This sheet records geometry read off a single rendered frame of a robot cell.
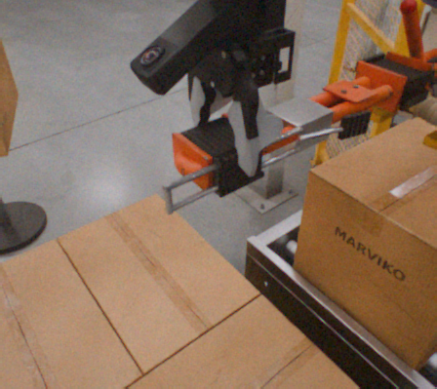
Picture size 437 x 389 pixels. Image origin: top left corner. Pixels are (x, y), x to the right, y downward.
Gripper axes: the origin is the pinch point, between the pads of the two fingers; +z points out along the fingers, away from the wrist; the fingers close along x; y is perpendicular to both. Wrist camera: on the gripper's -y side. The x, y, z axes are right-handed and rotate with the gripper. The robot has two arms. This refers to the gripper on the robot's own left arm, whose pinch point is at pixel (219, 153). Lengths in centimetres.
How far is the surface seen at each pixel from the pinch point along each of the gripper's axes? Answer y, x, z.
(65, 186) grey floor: 15, 182, 125
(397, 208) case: 48, 0, 33
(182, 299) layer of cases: 10, 34, 72
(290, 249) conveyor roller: 50, 30, 73
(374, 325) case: 43, -6, 65
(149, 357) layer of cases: -6, 24, 72
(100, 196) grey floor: 28, 161, 125
